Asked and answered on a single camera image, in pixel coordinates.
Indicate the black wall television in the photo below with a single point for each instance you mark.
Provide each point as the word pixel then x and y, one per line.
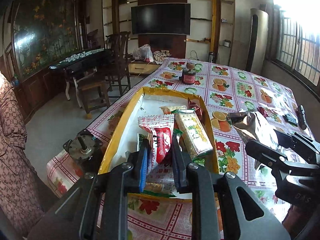
pixel 160 18

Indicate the dark wooden chair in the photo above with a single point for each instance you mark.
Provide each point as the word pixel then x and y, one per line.
pixel 120 52

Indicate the dark green snack packet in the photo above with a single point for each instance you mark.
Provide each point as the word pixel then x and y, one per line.
pixel 291 119

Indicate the dark painted wall panel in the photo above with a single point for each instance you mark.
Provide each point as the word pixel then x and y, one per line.
pixel 45 30

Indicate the standing air conditioner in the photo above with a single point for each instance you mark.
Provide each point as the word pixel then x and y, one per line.
pixel 260 35

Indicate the brown patterned sofa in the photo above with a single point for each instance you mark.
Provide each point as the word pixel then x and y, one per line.
pixel 15 155

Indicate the small pink black box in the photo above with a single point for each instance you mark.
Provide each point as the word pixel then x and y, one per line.
pixel 188 77

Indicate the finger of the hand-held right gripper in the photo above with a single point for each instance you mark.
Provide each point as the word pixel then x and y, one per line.
pixel 265 153
pixel 295 141

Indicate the dark wooden stool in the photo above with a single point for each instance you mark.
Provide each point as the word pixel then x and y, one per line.
pixel 92 87

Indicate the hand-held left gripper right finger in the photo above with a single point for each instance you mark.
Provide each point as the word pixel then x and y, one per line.
pixel 177 167

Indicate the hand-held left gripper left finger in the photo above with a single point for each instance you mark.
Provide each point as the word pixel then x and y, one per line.
pixel 143 165

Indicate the white plastic bag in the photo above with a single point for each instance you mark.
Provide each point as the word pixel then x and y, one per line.
pixel 143 52

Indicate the dark red snack packet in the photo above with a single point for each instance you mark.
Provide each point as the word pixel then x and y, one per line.
pixel 195 106

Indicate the floral fruit print tablecloth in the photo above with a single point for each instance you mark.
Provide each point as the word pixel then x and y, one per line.
pixel 237 85

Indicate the low wooden cabinet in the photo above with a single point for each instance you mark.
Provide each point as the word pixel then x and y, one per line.
pixel 142 67

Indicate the green label cracker packet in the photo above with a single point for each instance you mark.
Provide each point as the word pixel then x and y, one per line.
pixel 193 132

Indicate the silver foil snack packet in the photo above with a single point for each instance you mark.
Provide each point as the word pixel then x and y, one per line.
pixel 252 127

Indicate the yellow bag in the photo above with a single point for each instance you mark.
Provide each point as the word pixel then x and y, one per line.
pixel 130 120

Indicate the clear plastic bottle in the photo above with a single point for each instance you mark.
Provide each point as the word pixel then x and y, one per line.
pixel 15 80

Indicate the barred window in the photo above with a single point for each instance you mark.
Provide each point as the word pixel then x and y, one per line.
pixel 300 50

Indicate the clear green-ended cracker packet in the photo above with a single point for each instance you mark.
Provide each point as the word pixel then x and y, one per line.
pixel 170 109

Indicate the old electric motor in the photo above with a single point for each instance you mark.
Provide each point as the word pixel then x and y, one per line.
pixel 83 150

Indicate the dark mahjong table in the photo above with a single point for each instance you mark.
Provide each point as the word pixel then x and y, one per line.
pixel 85 60

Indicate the black flashlight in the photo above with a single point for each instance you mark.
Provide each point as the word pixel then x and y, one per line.
pixel 301 117

